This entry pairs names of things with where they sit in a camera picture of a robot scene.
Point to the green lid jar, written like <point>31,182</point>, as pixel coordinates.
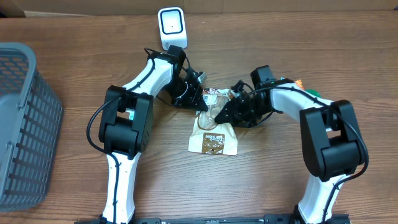
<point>314,93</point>

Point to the grey plastic mesh basket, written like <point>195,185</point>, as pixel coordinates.
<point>31,120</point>

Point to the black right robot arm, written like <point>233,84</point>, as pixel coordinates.
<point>332,146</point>

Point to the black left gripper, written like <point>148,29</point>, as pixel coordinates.
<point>194,98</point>

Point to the brown white snack pouch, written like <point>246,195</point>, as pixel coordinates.
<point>209,137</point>

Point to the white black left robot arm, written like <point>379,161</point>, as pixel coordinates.
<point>127,120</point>

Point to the orange Kleenex tissue pack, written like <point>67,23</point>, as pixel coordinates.
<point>299,84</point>

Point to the white barcode scanner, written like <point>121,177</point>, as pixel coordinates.
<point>172,27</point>

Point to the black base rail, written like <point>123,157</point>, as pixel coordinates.
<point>217,221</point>

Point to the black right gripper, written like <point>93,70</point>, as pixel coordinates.
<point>237,112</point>

